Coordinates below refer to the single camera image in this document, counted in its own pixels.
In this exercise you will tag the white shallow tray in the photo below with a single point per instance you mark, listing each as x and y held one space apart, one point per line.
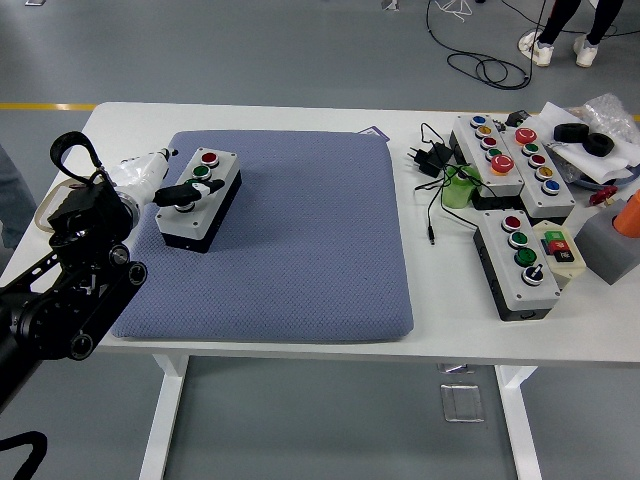
42 210

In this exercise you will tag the clear bubble wrap bag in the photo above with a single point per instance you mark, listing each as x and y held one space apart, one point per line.
607 112

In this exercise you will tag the grey five-button control box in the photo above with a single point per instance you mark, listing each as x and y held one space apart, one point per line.
515 156
467 137

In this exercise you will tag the small red valve knob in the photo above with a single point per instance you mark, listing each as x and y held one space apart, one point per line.
602 194

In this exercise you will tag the person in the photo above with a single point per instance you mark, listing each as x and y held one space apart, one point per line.
555 20

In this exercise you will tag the white table leg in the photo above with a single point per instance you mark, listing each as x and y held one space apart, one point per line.
520 425
160 425

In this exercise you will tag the grey four-button control box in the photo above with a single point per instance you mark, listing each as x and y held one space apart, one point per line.
222 167
525 296

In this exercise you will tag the orange cylinder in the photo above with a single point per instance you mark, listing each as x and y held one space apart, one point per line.
631 220

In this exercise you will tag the small black device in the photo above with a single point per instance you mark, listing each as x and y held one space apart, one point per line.
517 119

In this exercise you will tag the purple-edged white card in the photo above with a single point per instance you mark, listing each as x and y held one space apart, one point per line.
375 131

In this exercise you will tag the metal floor socket plate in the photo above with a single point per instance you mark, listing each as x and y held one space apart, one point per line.
455 368

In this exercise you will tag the cream three-button switch box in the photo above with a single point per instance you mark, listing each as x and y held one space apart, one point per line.
570 268

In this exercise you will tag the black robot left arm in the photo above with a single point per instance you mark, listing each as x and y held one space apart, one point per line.
75 300

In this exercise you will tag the grey block holder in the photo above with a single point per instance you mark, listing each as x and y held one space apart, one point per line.
600 245

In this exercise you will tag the blue-grey padded mat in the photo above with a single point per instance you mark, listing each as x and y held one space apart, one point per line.
300 280

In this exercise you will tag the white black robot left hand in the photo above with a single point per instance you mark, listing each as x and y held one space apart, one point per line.
145 172

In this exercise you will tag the white paper sheet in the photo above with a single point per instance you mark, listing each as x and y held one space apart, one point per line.
585 161

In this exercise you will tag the clear floor socket plate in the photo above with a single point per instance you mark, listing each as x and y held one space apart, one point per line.
462 402

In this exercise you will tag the green tape roll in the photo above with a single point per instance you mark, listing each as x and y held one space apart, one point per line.
455 195

